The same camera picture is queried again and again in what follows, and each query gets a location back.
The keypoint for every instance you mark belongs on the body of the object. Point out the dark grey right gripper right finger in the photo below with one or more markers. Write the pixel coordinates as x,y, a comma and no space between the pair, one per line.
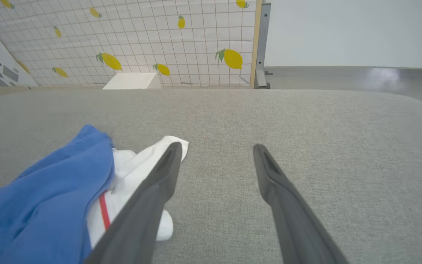
291,216

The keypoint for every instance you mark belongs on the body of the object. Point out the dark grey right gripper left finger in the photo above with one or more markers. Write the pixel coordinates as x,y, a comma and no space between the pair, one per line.
148,205

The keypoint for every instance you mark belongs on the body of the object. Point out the blue and white sports jersey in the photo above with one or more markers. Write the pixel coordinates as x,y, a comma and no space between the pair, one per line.
42,205

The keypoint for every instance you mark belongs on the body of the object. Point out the white box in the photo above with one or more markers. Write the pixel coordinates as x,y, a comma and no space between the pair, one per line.
132,81

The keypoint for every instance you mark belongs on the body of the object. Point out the lemon print grid panel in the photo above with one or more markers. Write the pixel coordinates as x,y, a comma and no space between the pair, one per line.
141,36

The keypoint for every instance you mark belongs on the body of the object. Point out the grey metal panel stand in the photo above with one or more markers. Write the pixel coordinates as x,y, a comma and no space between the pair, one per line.
262,44

